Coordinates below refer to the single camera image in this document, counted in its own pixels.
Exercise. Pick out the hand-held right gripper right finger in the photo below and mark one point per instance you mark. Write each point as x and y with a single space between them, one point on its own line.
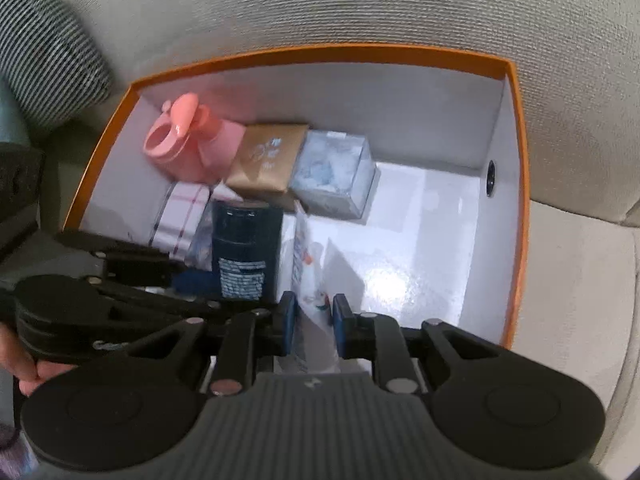
342 325

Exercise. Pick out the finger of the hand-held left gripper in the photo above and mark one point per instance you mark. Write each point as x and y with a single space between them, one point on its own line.
160 302
135 257

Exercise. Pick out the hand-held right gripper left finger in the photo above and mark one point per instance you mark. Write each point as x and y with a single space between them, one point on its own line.
287 322

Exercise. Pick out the orange-rimmed white box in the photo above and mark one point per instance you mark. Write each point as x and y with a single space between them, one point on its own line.
430 240

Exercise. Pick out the pink bottle with flip lid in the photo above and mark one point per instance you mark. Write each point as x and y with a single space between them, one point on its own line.
190 145

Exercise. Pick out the person's left hand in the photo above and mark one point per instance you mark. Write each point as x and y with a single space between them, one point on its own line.
30 372

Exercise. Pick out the white red plaid packet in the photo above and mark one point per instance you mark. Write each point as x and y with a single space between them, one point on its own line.
180 217

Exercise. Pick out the clear plastic packet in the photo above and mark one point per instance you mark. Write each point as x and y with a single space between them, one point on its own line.
201 240

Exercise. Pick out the dark blue cylindrical can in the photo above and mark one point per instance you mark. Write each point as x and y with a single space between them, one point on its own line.
245 245

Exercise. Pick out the light blue printed tissue pack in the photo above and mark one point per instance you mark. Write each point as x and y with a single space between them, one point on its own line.
332 175

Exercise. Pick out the tan cardboard box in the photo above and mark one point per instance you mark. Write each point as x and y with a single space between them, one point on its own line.
267 157

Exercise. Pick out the black white patterned cushion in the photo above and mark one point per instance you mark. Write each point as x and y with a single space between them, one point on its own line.
50 50

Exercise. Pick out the beige fabric sofa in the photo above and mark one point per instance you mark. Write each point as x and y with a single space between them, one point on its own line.
575 110

